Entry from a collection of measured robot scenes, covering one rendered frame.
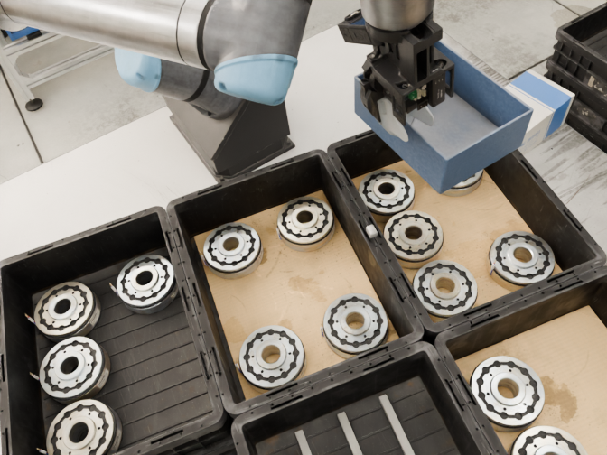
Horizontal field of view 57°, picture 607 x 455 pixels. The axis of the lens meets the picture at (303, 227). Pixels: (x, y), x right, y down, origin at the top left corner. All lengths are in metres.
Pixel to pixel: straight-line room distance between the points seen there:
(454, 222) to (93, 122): 1.96
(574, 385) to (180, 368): 0.60
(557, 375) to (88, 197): 1.04
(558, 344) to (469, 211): 0.28
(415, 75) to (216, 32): 0.21
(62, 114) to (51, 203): 1.40
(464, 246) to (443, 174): 0.29
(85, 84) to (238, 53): 2.37
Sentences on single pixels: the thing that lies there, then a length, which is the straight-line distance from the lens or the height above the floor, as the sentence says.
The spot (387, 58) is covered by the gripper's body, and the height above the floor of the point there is 1.25.
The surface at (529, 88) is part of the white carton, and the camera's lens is 1.36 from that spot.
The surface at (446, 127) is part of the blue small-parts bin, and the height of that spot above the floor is 1.07.
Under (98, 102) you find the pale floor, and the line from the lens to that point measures 2.77.
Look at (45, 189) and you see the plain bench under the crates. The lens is 1.46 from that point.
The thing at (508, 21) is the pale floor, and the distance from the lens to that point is 2.91.
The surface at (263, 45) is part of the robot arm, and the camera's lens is 0.54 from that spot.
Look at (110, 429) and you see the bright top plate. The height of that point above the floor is 0.86.
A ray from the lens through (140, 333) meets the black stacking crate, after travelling 0.99.
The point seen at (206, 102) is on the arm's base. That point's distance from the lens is 1.15.
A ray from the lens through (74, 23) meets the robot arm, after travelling 0.66.
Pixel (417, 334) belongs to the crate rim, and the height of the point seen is 0.93.
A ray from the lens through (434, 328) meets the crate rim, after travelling 0.82.
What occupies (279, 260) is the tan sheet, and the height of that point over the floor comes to 0.83.
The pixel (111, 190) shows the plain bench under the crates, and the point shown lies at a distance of 1.37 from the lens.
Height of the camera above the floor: 1.67
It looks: 55 degrees down
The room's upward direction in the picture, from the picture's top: 10 degrees counter-clockwise
